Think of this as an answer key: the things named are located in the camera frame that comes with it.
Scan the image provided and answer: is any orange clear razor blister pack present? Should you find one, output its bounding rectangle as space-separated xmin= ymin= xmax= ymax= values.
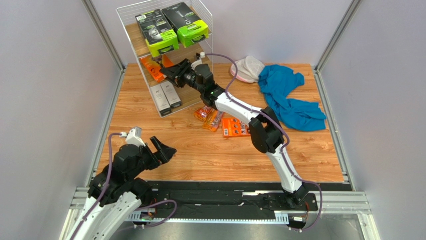
xmin=202 ymin=110 xmax=224 ymax=133

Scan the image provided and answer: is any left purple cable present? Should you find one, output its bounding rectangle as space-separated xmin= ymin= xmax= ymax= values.
xmin=69 ymin=132 xmax=179 ymax=240

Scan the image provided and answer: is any blue cloth garment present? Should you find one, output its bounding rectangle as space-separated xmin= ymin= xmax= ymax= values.
xmin=258 ymin=64 xmax=327 ymax=132

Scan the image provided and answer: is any white wire wooden shelf unit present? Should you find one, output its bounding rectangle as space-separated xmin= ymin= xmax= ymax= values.
xmin=116 ymin=0 xmax=214 ymax=118

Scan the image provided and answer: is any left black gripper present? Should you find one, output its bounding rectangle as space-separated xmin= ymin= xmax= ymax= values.
xmin=126 ymin=135 xmax=177 ymax=181

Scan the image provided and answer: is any white grey cosmetic box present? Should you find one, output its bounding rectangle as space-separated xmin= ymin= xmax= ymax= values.
xmin=160 ymin=80 xmax=182 ymax=109
xmin=150 ymin=84 xmax=172 ymax=117

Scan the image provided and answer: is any black green razor box small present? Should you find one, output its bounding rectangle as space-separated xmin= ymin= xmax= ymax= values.
xmin=161 ymin=2 xmax=209 ymax=48

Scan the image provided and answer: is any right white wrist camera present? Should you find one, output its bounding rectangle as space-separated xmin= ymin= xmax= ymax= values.
xmin=191 ymin=52 xmax=206 ymax=71

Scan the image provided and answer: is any right white grey cosmetic box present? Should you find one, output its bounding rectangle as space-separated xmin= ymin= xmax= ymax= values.
xmin=160 ymin=80 xmax=182 ymax=109

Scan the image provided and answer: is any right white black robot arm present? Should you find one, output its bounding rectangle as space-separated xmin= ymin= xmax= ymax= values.
xmin=160 ymin=59 xmax=309 ymax=206

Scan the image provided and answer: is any orange razor cartridge pack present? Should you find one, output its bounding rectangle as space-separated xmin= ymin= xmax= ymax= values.
xmin=221 ymin=118 xmax=251 ymax=138

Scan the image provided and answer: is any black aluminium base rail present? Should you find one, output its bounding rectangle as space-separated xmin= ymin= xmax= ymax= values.
xmin=70 ymin=181 xmax=372 ymax=232

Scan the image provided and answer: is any white pink mesh laundry bag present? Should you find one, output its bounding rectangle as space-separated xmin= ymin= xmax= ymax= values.
xmin=230 ymin=56 xmax=266 ymax=84

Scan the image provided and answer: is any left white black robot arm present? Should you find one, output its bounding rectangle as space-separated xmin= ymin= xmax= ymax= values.
xmin=66 ymin=132 xmax=178 ymax=240

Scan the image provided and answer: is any orange disposable razor pack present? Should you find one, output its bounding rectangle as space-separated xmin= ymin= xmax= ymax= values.
xmin=194 ymin=105 xmax=214 ymax=122

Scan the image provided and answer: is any left white grey cosmetic box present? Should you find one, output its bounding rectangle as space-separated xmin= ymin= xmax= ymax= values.
xmin=150 ymin=84 xmax=172 ymax=117

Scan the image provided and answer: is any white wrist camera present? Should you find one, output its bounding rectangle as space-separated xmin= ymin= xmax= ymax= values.
xmin=191 ymin=52 xmax=206 ymax=71
xmin=119 ymin=126 xmax=146 ymax=147

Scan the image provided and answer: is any black green razor box large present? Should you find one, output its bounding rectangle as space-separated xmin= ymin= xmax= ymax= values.
xmin=135 ymin=9 xmax=180 ymax=58

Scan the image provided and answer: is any orange Gillette Fusion razor box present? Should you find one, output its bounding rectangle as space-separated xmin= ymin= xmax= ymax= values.
xmin=139 ymin=55 xmax=174 ymax=83

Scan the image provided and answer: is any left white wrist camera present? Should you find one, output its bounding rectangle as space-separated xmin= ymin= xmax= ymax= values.
xmin=119 ymin=126 xmax=146 ymax=147

